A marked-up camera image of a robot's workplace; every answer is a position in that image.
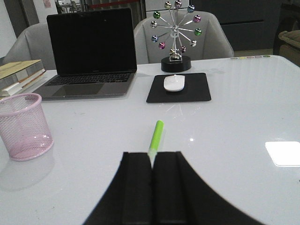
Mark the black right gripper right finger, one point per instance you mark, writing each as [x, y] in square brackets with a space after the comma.
[182, 197]

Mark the right grey chair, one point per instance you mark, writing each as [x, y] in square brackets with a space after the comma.
[211, 44]

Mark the beige cushion seat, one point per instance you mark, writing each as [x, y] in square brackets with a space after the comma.
[290, 49]

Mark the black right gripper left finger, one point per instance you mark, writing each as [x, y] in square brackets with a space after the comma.
[128, 199]

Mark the green highlighter pen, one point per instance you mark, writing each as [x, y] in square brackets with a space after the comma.
[155, 141]

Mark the left grey chair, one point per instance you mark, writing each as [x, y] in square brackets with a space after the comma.
[33, 44]

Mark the white computer mouse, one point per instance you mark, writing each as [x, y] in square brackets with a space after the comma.
[174, 83]

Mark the grey laptop computer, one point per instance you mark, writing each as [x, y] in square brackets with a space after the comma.
[94, 54]

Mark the black mouse pad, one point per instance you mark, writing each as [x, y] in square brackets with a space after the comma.
[196, 89]

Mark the ferris wheel desk toy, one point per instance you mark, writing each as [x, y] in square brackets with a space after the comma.
[176, 61]

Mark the grey chair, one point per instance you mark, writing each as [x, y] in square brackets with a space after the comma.
[33, 44]
[211, 44]

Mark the yellow top book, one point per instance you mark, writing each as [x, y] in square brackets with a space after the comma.
[14, 72]

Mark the middle white book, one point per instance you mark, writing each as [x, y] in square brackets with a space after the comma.
[22, 85]

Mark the pink mesh pen holder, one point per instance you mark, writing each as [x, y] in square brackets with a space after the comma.
[23, 127]

